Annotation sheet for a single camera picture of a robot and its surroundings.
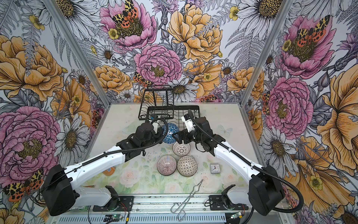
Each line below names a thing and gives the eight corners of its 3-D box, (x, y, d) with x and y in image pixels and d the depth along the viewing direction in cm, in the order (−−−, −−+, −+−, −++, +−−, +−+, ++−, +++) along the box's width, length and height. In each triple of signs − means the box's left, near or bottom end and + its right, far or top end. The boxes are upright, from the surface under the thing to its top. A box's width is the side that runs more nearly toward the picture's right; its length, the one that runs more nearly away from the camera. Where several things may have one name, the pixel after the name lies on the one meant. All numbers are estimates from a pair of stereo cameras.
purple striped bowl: (157, 177, 85) (155, 173, 80) (159, 159, 92) (158, 155, 87) (176, 177, 85) (176, 173, 80) (177, 159, 92) (176, 155, 87)
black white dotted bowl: (183, 180, 83) (183, 176, 78) (175, 165, 89) (174, 161, 84) (199, 171, 87) (200, 167, 82) (190, 157, 93) (190, 152, 88)
